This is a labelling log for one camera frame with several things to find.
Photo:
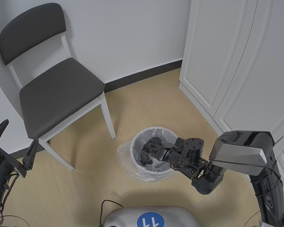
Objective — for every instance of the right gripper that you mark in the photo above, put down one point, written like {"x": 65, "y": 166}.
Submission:
{"x": 163, "y": 153}

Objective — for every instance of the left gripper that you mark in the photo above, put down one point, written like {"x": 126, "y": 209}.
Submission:
{"x": 11, "y": 164}

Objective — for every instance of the black plastic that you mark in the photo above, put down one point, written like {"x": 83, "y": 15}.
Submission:
{"x": 149, "y": 150}

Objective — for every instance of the clear plastic bag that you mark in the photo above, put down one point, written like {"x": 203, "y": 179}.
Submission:
{"x": 125, "y": 155}

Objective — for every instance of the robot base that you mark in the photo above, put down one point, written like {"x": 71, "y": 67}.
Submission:
{"x": 151, "y": 216}

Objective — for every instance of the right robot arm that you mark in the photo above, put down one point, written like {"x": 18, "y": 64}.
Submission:
{"x": 241, "y": 150}

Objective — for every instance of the white trash bin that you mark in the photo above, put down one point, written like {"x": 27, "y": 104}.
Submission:
{"x": 137, "y": 143}

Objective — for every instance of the grey padded white chair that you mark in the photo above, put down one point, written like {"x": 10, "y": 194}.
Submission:
{"x": 61, "y": 89}

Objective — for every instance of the white wardrobe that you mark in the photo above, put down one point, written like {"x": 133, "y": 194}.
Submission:
{"x": 227, "y": 55}

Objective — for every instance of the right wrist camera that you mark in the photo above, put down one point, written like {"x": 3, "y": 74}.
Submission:
{"x": 179, "y": 142}

